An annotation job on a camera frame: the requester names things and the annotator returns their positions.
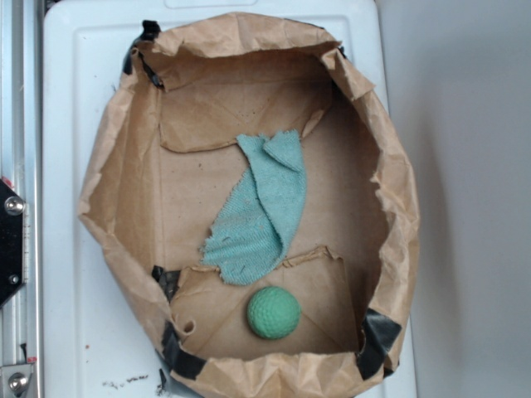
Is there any light blue cloth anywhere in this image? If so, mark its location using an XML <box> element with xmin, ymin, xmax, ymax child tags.
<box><xmin>201</xmin><ymin>130</ymin><xmax>307</xmax><ymax>286</ymax></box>

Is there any brown paper bag tray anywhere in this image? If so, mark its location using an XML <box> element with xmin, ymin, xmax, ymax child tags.
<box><xmin>78</xmin><ymin>12</ymin><xmax>420</xmax><ymax>397</ymax></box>

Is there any green dimpled ball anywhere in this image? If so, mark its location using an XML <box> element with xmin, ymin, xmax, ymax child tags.
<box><xmin>246</xmin><ymin>286</ymin><xmax>301</xmax><ymax>340</ymax></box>

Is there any white plastic bin lid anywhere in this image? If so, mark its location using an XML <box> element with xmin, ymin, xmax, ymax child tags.
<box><xmin>40</xmin><ymin>0</ymin><xmax>418</xmax><ymax>398</ymax></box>

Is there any black corner bracket plate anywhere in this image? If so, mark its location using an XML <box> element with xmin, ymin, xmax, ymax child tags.
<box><xmin>0</xmin><ymin>177</ymin><xmax>27</xmax><ymax>308</ymax></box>

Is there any aluminium frame rail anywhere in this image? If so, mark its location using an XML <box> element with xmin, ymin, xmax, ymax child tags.
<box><xmin>1</xmin><ymin>1</ymin><xmax>45</xmax><ymax>397</ymax></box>

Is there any silver bracket with screw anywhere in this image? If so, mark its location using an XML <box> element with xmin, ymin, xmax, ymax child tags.
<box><xmin>1</xmin><ymin>364</ymin><xmax>35</xmax><ymax>398</ymax></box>

